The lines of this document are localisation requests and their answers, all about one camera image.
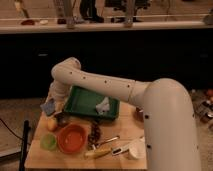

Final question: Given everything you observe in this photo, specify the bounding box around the crumpled grey cloth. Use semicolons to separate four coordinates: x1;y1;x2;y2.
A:
95;97;110;115

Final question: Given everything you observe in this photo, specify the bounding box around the purple grapes toy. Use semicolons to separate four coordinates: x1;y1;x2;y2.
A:
88;121;101;144

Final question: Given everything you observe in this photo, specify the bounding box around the black pole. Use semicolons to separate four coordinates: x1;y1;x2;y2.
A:
19;120;30;171

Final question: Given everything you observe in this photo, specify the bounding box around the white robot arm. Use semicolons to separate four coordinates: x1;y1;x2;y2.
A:
50;57;202;171

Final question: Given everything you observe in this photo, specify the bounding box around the blue sponge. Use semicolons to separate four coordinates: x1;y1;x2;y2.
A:
40;99;55;116

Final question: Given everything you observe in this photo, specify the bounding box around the orange plastic bowl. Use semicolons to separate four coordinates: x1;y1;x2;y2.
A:
57;124;87;154

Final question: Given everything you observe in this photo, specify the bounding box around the dark red bowl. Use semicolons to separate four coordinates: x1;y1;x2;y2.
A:
135;107;144;122

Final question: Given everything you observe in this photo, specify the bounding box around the white plastic cup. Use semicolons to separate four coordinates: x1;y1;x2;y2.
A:
129;139;145;160

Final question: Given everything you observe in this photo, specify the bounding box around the green plastic tray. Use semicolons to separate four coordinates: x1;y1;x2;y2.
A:
63;86;120;121

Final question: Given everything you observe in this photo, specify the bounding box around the dark metal cup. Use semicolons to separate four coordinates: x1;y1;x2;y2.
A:
54;112;70;127

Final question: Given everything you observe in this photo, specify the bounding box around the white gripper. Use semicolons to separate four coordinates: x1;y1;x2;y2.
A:
49;80;71;112

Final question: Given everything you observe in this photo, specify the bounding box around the metal spoon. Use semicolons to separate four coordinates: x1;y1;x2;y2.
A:
91;135;120;150

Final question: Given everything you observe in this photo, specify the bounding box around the small green plastic cup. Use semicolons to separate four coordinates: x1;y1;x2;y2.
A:
40;134;57;151

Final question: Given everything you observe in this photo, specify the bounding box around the yellow round fruit toy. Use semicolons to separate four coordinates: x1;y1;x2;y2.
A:
47;118;58;131

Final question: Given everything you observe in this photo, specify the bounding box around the yellow banana toy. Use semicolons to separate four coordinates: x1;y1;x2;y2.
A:
85;148;111;158

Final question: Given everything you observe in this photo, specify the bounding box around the white handled utensil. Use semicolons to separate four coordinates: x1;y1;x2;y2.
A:
111;143;130;156

